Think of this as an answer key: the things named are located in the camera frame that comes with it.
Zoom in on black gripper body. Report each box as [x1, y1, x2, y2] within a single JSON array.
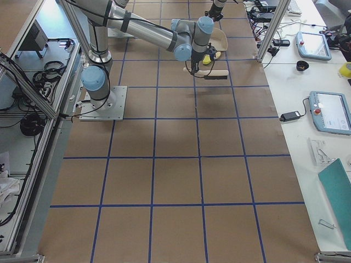
[[191, 45, 217, 72]]

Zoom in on white hand brush black bristles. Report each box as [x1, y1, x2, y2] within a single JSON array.
[[183, 67, 229, 80]]

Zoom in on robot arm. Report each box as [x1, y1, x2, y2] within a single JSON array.
[[208, 0, 227, 18], [65, 1, 214, 110]]

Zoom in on yellow green sponge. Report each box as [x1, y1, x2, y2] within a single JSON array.
[[202, 54, 212, 65]]

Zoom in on black power brick on table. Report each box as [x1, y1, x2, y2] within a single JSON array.
[[279, 111, 302, 122]]

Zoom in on blue teach pendant far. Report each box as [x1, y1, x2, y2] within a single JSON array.
[[296, 31, 332, 61]]

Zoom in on blue teach pendant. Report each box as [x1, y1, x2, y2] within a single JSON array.
[[296, 31, 332, 61], [309, 91, 350, 135]]

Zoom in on blue teach pendant near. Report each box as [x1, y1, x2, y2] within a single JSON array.
[[309, 91, 350, 135]]

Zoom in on grey metal box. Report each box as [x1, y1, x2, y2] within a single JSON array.
[[16, 20, 48, 59]]

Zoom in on teal board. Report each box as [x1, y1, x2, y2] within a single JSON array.
[[318, 158, 350, 250]]

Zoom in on white crumpled cloth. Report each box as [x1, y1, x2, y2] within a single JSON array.
[[0, 152, 21, 203]]

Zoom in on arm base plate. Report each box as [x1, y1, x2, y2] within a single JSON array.
[[79, 86, 127, 121]]

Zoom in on aluminium frame post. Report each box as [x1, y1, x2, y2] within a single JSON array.
[[257, 0, 290, 62]]

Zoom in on coiled black cables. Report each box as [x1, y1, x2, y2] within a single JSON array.
[[32, 60, 65, 88]]

